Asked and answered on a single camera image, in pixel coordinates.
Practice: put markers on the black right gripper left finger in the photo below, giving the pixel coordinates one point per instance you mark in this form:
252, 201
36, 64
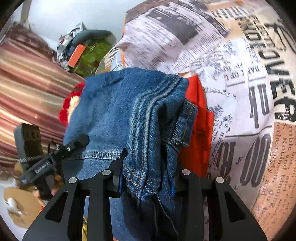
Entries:
62, 217

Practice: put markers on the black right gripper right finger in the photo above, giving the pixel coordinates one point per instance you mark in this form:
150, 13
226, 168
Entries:
229, 217

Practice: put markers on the blue denim jeans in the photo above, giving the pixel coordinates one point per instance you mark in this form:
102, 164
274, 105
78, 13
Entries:
146, 113

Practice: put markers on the left hand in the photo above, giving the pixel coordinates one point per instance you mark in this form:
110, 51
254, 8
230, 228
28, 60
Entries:
49, 189

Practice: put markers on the red folded garment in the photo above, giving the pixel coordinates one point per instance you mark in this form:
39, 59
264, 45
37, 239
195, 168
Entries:
195, 157

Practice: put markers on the red plush toy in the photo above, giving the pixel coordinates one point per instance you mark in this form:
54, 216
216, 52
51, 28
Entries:
70, 103

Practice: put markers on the striped brown curtain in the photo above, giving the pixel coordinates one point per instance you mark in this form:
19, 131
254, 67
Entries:
33, 89

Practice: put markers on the orange box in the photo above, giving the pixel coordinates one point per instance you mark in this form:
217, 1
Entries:
78, 51

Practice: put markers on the green patterned covered cabinet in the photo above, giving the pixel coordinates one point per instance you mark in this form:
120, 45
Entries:
91, 58

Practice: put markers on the newspaper print bed sheet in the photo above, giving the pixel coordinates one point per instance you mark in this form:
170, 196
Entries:
244, 56

